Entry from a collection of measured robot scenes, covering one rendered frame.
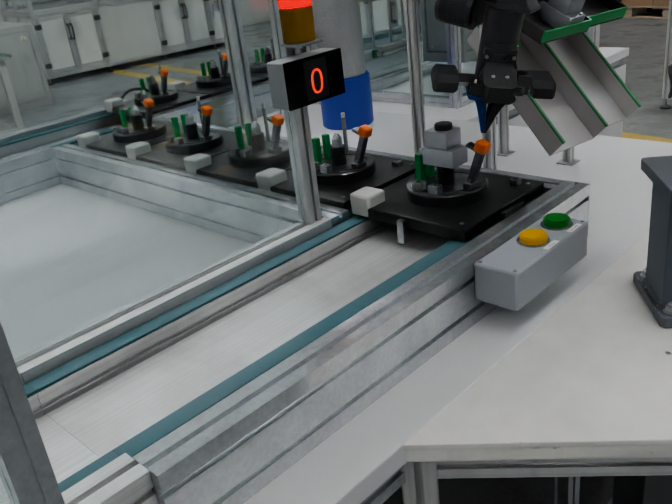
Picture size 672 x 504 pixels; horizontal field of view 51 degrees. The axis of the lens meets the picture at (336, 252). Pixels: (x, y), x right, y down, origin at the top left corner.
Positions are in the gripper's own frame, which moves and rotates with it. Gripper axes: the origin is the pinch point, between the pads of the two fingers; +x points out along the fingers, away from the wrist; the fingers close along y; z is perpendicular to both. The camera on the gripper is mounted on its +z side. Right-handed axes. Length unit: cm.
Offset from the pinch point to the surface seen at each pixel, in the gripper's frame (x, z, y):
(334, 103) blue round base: 39, -89, -28
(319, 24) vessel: 18, -96, -33
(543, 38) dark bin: -7.2, -16.2, 10.5
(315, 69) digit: -6.5, 3.0, -27.3
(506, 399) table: 18.5, 44.2, 0.3
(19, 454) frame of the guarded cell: -2, 74, -44
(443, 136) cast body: 5.0, -0.6, -6.2
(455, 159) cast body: 8.4, 0.5, -3.8
